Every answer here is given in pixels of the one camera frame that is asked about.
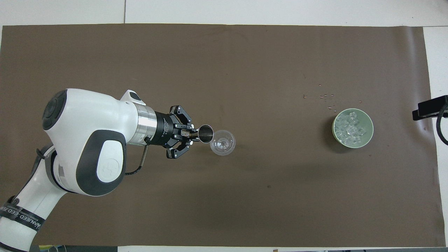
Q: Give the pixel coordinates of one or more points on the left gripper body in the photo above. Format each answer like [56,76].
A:
[164,128]

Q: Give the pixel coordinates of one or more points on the small steel measuring cup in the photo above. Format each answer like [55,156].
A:
[206,133]

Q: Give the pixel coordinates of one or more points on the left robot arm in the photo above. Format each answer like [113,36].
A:
[91,115]

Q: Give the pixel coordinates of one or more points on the clear wine glass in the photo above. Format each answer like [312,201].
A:
[223,142]

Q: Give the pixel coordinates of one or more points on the clear ice cubes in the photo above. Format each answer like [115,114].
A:
[351,128]

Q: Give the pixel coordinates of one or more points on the green bowl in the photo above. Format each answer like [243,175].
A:
[335,132]

